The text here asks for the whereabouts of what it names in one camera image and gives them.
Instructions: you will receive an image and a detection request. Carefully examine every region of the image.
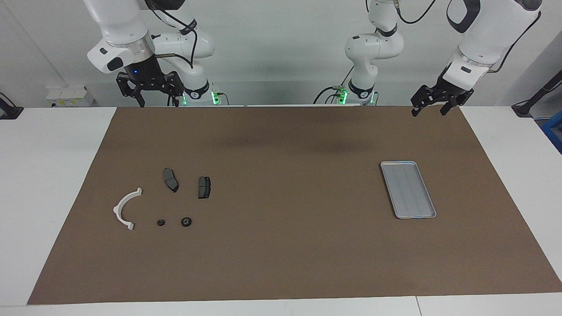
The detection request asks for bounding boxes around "long grey brake pad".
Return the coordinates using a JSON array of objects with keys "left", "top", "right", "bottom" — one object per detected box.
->
[{"left": 163, "top": 168, "right": 180, "bottom": 193}]

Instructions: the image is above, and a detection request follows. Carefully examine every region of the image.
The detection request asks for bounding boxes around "black table clamp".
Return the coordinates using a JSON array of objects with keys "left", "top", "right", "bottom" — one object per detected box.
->
[{"left": 0, "top": 91, "right": 24, "bottom": 120}]

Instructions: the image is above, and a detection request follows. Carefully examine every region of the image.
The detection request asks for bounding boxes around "silver metal tray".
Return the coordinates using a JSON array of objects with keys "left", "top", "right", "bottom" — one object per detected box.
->
[{"left": 380, "top": 161, "right": 437, "bottom": 219}]

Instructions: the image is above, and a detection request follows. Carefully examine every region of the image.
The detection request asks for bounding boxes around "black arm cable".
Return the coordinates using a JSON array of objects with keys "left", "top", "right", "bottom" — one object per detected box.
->
[
  {"left": 395, "top": 0, "right": 541, "bottom": 74},
  {"left": 147, "top": 0, "right": 197, "bottom": 69}
]

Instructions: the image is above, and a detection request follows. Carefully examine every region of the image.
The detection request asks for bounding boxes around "black base power cable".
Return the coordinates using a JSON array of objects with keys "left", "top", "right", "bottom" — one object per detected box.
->
[{"left": 313, "top": 66, "right": 354, "bottom": 105}]

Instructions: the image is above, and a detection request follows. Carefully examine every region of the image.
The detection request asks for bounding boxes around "white box yellow label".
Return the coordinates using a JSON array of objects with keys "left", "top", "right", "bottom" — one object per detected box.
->
[{"left": 46, "top": 86, "right": 95, "bottom": 108}]

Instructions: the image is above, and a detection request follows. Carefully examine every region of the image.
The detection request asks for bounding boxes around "white semicircular bracket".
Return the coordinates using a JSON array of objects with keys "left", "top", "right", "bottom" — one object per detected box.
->
[{"left": 113, "top": 187, "right": 143, "bottom": 231}]

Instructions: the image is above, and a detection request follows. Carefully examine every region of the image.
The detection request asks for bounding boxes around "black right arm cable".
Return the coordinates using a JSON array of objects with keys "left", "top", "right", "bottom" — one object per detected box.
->
[{"left": 147, "top": 0, "right": 197, "bottom": 69}]

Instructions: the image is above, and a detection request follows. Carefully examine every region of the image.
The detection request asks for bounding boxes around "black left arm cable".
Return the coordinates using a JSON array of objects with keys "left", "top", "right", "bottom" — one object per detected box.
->
[{"left": 395, "top": 0, "right": 541, "bottom": 74}]

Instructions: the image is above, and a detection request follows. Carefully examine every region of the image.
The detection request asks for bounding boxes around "brown table mat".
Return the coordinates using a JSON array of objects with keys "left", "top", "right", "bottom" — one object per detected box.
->
[{"left": 27, "top": 105, "right": 562, "bottom": 305}]

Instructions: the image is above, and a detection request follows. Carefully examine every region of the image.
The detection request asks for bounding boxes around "blue crate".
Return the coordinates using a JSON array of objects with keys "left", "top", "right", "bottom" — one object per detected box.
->
[{"left": 541, "top": 122, "right": 562, "bottom": 154}]

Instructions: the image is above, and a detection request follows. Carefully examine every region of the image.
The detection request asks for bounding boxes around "black stand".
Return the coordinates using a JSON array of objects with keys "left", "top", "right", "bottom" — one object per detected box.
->
[{"left": 512, "top": 69, "right": 562, "bottom": 118}]

